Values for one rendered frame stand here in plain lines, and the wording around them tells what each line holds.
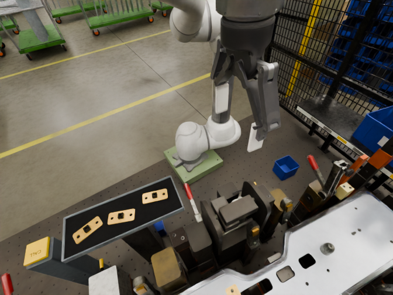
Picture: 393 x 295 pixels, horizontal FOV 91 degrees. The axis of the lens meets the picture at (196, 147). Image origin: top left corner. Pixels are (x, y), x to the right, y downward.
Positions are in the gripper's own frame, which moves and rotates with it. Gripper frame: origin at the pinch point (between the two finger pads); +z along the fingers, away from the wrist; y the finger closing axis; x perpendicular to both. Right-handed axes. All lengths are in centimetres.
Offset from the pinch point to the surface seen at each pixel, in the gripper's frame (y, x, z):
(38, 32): -590, -171, 96
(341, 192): 13, 42, 42
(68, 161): -175, -119, 146
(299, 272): 26, 11, 46
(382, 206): 22, 54, 46
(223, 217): 7.0, -6.4, 27.7
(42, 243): -10, -58, 30
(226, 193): -4.2, 1.5, 38.2
